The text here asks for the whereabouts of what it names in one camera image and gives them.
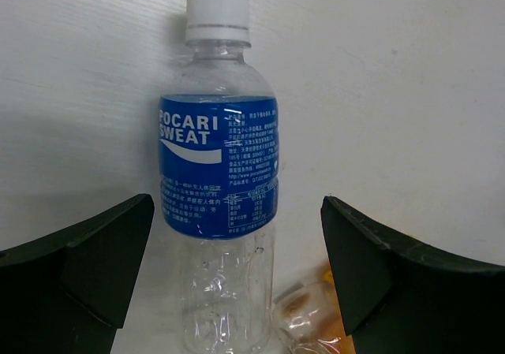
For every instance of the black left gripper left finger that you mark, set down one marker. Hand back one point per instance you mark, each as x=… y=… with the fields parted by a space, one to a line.
x=69 y=292

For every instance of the clear bottle yellow cap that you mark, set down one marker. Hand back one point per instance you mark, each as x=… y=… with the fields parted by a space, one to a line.
x=306 y=317

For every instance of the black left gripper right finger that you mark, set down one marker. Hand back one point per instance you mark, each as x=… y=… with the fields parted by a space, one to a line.
x=399 y=295

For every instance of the blue label water bottle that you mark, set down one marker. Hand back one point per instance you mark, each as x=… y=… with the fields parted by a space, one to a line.
x=218 y=165

